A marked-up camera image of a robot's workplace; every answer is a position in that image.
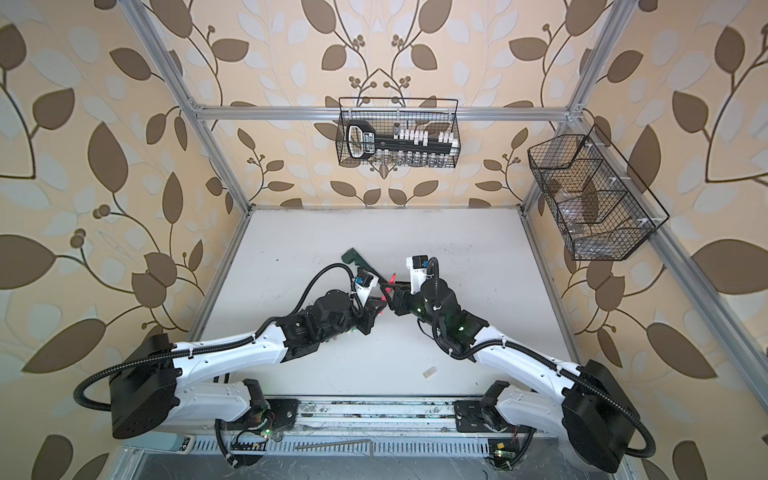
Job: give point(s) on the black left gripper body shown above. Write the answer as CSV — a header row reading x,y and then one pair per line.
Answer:
x,y
366,318

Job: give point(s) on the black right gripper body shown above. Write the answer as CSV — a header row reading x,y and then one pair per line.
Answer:
x,y
409,303

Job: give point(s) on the pink highlighter pen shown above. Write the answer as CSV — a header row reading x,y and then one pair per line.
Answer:
x,y
389,285

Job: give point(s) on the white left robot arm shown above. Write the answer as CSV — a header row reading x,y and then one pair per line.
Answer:
x,y
168,384

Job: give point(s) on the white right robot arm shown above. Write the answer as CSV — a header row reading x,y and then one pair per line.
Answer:
x,y
582,404

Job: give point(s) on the green pipe wrench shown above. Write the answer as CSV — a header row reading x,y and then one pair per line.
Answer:
x,y
352,256

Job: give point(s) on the black socket set holder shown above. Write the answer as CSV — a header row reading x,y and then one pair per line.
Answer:
x,y
360,139

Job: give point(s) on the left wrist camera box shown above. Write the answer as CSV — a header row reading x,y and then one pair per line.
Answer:
x,y
365,282

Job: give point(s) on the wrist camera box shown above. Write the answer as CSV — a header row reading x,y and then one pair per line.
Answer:
x,y
421,268
365,282

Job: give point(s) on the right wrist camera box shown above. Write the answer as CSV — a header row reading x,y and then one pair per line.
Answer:
x,y
421,268

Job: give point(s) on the black wire basket centre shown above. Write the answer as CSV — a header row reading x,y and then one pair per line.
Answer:
x,y
432,113

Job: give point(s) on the black wire basket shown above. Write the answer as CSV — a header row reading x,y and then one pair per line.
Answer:
x,y
432,113
602,207

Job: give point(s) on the black wire basket right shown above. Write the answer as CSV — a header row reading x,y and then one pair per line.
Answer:
x,y
602,207

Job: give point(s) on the aluminium frame rail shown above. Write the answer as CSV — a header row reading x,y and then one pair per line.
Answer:
x,y
740,348

